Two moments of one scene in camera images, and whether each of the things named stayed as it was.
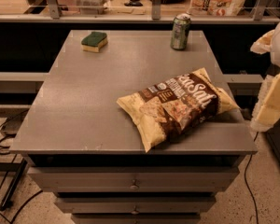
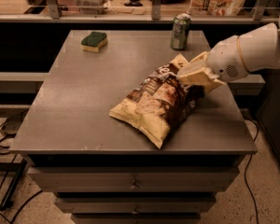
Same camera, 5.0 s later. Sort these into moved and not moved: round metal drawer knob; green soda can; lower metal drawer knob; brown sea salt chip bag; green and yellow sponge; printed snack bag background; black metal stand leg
Moved: brown sea salt chip bag
Not moved: lower metal drawer knob; black metal stand leg; printed snack bag background; green soda can; round metal drawer knob; green and yellow sponge
